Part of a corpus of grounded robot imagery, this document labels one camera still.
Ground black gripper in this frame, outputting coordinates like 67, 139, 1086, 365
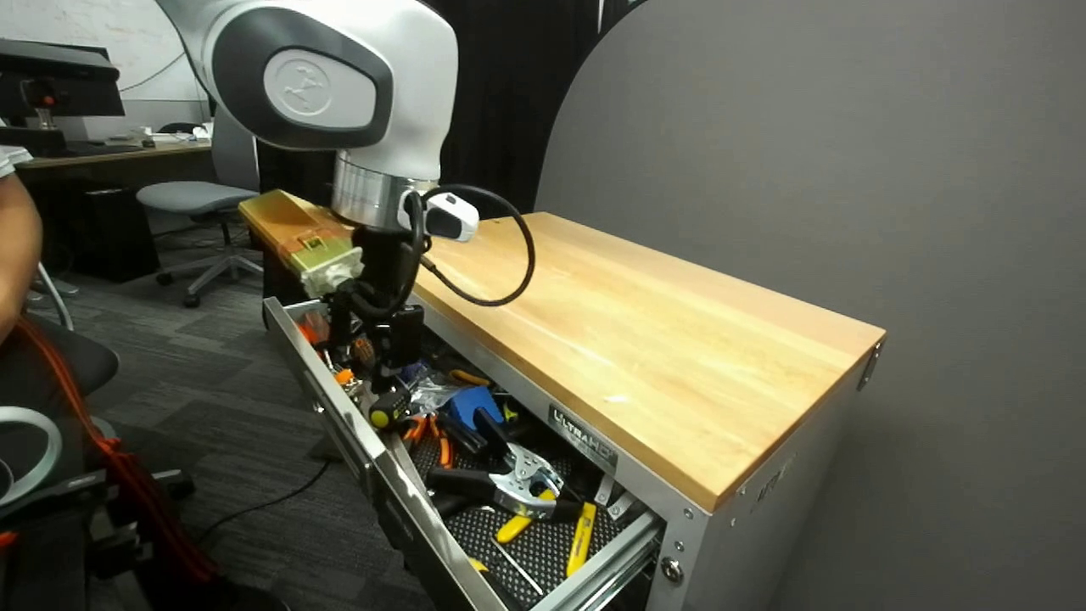
333, 226, 429, 382

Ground person forearm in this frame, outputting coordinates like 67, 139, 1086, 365
0, 165, 48, 345

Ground grey metal cabinet drawer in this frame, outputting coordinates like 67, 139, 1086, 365
261, 296, 673, 611

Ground clear plastic packet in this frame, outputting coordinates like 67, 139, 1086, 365
404, 360, 450, 414

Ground silver jawed black pliers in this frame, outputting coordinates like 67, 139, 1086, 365
420, 412, 569, 522

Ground grey office chair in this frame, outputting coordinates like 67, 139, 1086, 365
134, 110, 271, 311

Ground grey tool cabinet wooden top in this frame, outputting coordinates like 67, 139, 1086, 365
234, 187, 888, 611

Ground black curtain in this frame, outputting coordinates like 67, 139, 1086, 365
433, 0, 648, 216

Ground black under-desk cabinet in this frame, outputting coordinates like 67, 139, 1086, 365
66, 182, 164, 285

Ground black stool seat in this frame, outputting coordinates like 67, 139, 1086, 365
0, 314, 122, 400

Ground wooden topped desk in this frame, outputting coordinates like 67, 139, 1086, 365
15, 132, 216, 189

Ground black monitor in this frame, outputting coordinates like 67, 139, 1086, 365
0, 38, 130, 156

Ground orange handled pliers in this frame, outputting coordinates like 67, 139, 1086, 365
293, 309, 337, 351

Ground small orange handled tool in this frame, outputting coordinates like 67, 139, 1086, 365
398, 412, 462, 476

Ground blue handled pliers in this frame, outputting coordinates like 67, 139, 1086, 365
441, 382, 510, 446

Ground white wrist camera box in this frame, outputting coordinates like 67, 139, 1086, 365
420, 189, 487, 245

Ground black looped gripper cable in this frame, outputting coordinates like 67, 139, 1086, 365
407, 181, 539, 311

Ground black floor cable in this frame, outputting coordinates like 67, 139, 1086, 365
211, 448, 333, 537

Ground short yellow handled tool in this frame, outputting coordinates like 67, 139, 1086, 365
491, 507, 543, 549

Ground yellow handled pliers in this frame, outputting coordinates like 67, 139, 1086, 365
449, 501, 638, 611

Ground long yellow handled tool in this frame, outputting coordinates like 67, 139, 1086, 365
560, 497, 605, 584

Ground orange cable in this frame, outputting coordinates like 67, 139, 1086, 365
11, 311, 222, 584

